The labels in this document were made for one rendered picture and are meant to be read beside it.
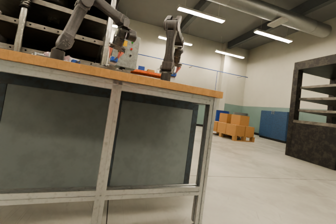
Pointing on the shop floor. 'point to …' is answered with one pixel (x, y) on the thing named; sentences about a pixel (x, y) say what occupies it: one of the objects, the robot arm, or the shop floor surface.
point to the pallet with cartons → (234, 127)
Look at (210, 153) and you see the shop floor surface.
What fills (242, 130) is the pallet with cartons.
